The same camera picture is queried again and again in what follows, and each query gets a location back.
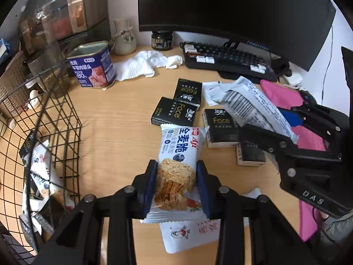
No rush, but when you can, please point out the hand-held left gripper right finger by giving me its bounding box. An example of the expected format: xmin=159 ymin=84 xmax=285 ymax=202
xmin=195 ymin=160 xmax=326 ymax=265

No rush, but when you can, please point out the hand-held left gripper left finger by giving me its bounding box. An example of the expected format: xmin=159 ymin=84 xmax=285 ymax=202
xmin=39 ymin=159 xmax=160 ymax=265

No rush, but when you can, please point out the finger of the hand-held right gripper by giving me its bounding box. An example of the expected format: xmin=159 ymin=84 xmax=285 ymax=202
xmin=281 ymin=102 xmax=351 ymax=151
xmin=238 ymin=124 xmax=345 ymax=163

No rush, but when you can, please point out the long white grey packet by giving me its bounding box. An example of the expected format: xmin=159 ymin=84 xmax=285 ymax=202
xmin=221 ymin=76 xmax=300 ymax=144

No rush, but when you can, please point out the white cracker snack packet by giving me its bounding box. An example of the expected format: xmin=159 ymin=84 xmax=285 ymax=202
xmin=30 ymin=168 xmax=72 ymax=207
xmin=140 ymin=124 xmax=210 ymax=224

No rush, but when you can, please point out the large white pouch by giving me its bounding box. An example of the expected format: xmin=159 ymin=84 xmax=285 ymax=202
xmin=159 ymin=188 xmax=261 ymax=254

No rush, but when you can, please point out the black wire basket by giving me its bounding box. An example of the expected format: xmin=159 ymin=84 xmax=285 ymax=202
xmin=0 ymin=66 xmax=82 ymax=265

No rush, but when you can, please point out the black computer mouse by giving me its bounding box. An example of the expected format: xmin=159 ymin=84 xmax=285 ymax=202
xmin=299 ymin=90 xmax=317 ymax=105

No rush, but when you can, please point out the pink desk mat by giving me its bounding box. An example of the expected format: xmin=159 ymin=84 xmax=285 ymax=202
xmin=260 ymin=79 xmax=329 ymax=242

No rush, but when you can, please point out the white power strip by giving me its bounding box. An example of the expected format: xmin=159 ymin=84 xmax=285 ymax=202
xmin=284 ymin=72 xmax=304 ymax=87

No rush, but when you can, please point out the black power plug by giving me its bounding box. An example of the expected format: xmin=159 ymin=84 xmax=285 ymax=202
xmin=272 ymin=58 xmax=293 ymax=78

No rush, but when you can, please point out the wooden desk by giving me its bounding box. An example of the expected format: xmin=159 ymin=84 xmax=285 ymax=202
xmin=0 ymin=44 xmax=309 ymax=265

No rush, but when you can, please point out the black keyboard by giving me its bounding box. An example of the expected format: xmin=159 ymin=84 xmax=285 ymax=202
xmin=179 ymin=41 xmax=278 ymax=83

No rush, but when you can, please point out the small crumpled white tissue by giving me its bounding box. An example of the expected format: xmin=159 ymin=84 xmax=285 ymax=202
xmin=165 ymin=56 xmax=184 ymax=69

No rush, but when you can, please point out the white crumpled paper towel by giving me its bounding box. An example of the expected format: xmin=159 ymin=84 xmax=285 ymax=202
xmin=113 ymin=50 xmax=169 ymax=82

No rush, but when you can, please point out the black curved monitor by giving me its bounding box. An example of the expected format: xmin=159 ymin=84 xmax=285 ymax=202
xmin=138 ymin=0 xmax=336 ymax=72

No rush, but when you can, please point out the blue meat can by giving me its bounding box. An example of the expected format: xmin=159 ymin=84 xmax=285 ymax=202
xmin=66 ymin=41 xmax=117 ymax=89

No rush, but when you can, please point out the small black jar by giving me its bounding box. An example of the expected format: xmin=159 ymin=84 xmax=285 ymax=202
xmin=151 ymin=30 xmax=174 ymax=51

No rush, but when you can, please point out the small white duck figurine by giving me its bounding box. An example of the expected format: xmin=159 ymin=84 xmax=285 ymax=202
xmin=28 ymin=90 xmax=39 ymax=108

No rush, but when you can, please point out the small ceramic vase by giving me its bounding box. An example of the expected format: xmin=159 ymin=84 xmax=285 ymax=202
xmin=110 ymin=19 xmax=137 ymax=56

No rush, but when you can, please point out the glass jar of tea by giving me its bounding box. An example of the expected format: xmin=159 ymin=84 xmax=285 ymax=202
xmin=28 ymin=44 xmax=73 ymax=100

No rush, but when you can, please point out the brown woven storage basket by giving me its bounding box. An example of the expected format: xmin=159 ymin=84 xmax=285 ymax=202
xmin=0 ymin=51 xmax=36 ymax=119

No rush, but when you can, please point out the dark acrylic storage cabinet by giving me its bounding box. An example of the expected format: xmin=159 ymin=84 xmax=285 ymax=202
xmin=18 ymin=0 xmax=111 ymax=58

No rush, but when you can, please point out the blue tissue box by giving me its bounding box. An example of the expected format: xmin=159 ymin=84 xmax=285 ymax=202
xmin=0 ymin=39 xmax=14 ymax=64

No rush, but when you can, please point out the black cable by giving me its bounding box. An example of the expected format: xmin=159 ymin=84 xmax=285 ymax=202
xmin=321 ymin=25 xmax=334 ymax=105

